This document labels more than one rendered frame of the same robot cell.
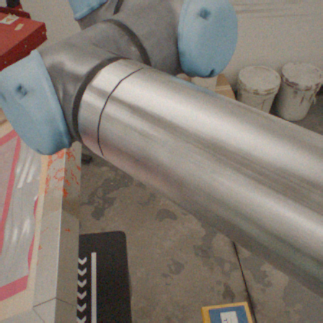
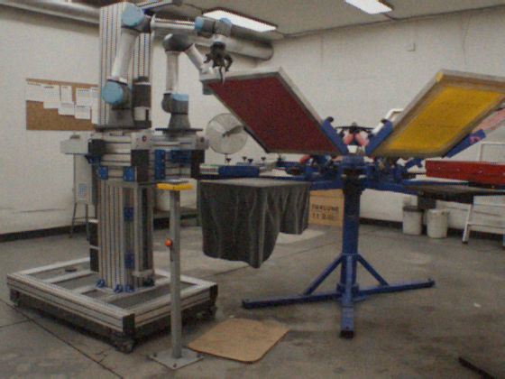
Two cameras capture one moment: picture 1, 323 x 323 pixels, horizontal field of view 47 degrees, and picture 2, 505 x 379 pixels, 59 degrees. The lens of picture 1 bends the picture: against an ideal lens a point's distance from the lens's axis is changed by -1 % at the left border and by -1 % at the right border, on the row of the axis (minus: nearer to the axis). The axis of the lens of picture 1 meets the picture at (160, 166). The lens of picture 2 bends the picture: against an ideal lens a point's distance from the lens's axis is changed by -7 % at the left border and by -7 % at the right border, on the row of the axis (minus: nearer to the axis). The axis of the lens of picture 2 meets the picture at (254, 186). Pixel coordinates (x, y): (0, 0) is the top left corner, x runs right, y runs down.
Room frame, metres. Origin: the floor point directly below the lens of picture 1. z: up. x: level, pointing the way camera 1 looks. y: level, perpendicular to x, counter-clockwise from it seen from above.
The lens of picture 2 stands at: (2.41, -1.52, 1.16)
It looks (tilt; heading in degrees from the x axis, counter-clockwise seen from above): 5 degrees down; 138
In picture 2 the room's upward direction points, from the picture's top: 1 degrees clockwise
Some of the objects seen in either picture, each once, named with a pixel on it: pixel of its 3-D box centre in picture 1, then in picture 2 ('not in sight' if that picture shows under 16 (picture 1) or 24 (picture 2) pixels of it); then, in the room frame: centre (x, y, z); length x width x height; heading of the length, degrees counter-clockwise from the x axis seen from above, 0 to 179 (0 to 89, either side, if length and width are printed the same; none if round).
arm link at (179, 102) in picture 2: not in sight; (179, 102); (-0.20, 0.20, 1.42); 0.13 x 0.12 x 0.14; 170
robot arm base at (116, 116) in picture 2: not in sight; (121, 116); (-0.08, -0.28, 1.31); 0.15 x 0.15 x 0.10
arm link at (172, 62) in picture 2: not in sight; (172, 73); (-0.33, 0.22, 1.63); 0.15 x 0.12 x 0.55; 170
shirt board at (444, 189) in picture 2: not in sight; (406, 189); (0.89, 1.18, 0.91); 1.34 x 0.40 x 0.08; 157
